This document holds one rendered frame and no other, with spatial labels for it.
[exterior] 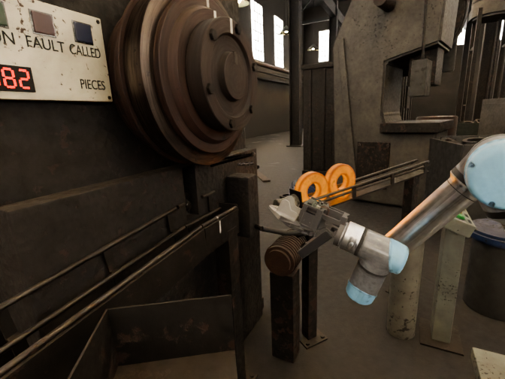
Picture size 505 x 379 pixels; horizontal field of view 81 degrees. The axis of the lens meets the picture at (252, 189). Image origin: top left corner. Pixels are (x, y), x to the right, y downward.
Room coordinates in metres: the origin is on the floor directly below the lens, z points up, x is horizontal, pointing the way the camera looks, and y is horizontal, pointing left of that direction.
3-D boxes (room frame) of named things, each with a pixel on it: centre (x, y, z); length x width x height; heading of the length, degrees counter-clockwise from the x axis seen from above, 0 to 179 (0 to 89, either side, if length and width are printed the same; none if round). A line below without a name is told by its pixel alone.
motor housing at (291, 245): (1.11, -0.13, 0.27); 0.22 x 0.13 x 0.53; 152
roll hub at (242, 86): (0.83, 0.05, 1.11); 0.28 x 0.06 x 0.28; 152
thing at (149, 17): (0.88, 0.14, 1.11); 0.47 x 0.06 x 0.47; 152
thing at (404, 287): (1.17, -0.67, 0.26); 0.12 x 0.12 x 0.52
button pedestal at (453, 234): (1.13, -0.83, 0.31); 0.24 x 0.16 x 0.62; 152
